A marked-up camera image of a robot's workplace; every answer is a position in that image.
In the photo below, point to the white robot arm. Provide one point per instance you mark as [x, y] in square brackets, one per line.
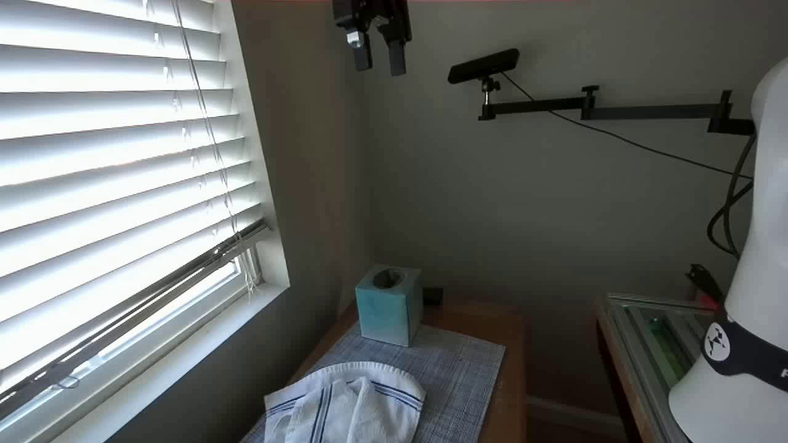
[550, 214]

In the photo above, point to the grey grid cutting mat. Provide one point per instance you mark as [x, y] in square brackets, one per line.
[372, 391]

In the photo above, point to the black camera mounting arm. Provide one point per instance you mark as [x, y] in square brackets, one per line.
[717, 117]

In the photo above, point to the white towel with blue stripes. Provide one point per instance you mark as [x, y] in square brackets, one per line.
[351, 402]

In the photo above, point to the black stereo camera bar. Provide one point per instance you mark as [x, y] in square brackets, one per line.
[483, 66]

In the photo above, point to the wooden side table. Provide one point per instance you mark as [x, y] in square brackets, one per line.
[468, 354]

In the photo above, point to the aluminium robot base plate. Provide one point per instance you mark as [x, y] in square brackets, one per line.
[648, 346]

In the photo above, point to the white window blinds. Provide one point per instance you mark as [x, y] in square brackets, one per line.
[130, 160]

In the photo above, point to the teal tissue box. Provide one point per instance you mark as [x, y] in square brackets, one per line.
[391, 304]

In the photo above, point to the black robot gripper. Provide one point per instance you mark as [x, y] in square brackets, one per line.
[362, 12]

